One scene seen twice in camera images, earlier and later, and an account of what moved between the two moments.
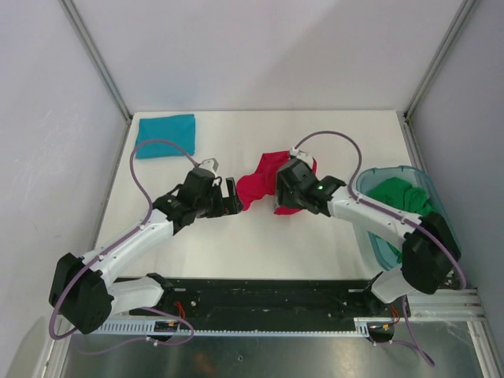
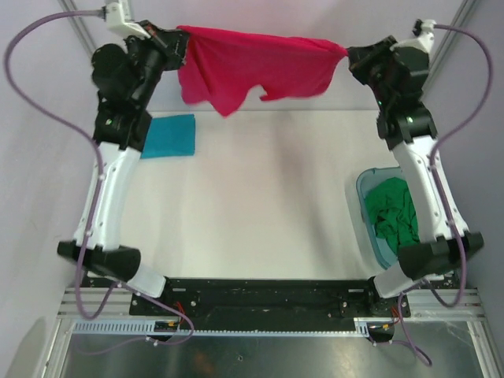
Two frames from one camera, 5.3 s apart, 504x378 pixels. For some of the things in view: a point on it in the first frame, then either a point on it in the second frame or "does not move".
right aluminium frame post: (435, 66) does not move
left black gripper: (233, 205) to (168, 43)
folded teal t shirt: (179, 130) does not move
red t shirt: (253, 187) to (219, 64)
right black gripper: (282, 194) to (361, 58)
